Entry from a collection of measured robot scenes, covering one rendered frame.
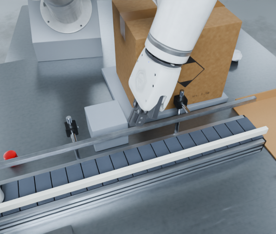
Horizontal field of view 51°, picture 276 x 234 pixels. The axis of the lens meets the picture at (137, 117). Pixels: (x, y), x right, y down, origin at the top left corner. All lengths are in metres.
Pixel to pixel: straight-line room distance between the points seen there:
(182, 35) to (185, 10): 0.04
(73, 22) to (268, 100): 0.75
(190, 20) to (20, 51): 0.94
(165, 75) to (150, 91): 0.04
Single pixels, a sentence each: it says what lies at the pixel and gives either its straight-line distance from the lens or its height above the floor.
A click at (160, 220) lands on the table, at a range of 0.72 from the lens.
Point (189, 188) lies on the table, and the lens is 0.77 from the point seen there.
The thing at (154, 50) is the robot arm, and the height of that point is 1.22.
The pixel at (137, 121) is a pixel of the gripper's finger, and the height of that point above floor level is 1.05.
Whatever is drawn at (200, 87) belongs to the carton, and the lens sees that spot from 0.91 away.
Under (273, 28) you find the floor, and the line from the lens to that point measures 3.43.
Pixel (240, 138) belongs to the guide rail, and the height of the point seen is 0.91.
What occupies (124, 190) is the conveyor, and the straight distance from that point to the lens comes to 0.74.
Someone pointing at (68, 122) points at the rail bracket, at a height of 0.98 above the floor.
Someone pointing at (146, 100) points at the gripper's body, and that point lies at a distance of 0.53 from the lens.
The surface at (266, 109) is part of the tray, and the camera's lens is 1.03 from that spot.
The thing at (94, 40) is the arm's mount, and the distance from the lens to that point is 1.15.
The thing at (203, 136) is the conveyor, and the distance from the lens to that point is 0.82.
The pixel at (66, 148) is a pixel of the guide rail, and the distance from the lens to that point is 0.69.
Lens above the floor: 1.49
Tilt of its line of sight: 46 degrees down
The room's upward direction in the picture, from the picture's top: straight up
